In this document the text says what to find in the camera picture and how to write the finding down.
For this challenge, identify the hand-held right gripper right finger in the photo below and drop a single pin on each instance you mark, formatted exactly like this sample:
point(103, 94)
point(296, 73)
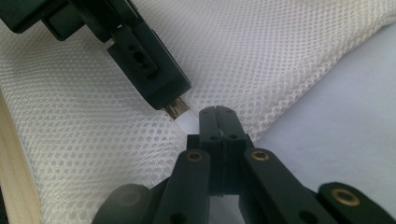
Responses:
point(232, 146)

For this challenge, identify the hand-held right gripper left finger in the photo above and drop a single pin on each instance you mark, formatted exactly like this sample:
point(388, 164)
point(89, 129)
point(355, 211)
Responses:
point(211, 143)

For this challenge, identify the bronze zipper pull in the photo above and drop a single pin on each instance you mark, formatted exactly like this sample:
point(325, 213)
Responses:
point(177, 109)

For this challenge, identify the white mesh laundry bag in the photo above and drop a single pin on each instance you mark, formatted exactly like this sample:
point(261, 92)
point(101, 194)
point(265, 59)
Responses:
point(255, 53)

